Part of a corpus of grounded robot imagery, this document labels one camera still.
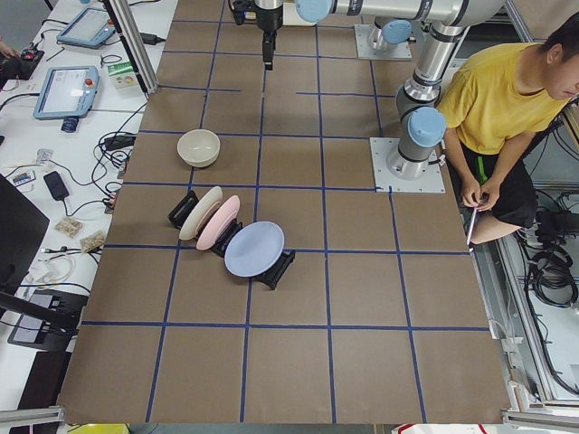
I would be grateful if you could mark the white green box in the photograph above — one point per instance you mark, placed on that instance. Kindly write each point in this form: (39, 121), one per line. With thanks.
(121, 75)

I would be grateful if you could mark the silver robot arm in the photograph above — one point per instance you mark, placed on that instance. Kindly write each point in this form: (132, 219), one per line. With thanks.
(394, 25)
(439, 28)

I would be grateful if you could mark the far teach pendant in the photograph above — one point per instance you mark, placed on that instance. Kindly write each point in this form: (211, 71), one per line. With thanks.
(91, 28)

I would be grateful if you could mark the pink plate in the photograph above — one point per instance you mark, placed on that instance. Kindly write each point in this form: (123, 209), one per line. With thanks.
(218, 223)

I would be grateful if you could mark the black dish rack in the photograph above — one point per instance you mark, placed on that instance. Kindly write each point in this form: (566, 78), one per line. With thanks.
(270, 277)

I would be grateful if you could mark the beige ceramic bowl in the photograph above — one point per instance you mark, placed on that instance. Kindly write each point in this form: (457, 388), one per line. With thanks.
(199, 148)

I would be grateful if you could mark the black power adapter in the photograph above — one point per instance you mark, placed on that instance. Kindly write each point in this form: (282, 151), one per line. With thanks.
(56, 186)

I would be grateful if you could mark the beige plate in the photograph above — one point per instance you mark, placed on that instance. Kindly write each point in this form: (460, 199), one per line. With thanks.
(201, 214)

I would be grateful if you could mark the blue plate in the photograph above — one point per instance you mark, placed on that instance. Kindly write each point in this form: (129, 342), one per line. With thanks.
(254, 249)

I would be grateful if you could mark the near teach pendant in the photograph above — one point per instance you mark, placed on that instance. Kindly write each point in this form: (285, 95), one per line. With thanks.
(67, 92)

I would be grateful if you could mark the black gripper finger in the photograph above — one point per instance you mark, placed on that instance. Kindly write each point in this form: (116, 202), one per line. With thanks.
(269, 66)
(266, 47)

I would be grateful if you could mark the black monitor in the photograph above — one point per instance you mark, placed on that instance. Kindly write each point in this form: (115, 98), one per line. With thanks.
(23, 227)

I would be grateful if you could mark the teach pendant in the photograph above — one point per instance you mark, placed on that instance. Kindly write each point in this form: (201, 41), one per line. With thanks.
(67, 92)
(91, 28)

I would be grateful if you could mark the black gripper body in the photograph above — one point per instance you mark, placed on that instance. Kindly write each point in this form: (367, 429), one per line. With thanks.
(269, 19)

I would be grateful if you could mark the person in yellow shirt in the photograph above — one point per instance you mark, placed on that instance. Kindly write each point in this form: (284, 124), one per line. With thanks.
(496, 103)

